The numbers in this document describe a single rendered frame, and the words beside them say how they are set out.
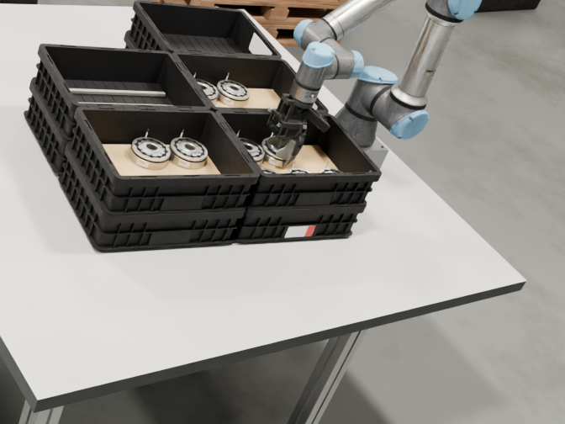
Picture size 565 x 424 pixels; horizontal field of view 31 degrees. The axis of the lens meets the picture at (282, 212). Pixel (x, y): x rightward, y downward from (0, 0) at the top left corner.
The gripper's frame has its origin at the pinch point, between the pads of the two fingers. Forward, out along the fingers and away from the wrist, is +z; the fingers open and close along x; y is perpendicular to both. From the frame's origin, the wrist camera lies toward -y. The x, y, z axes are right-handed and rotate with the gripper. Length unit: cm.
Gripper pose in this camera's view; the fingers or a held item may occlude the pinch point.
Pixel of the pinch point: (283, 157)
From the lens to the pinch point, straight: 285.6
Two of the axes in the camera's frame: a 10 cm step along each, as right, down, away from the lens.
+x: 4.2, 6.3, -6.6
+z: -3.3, 7.8, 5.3
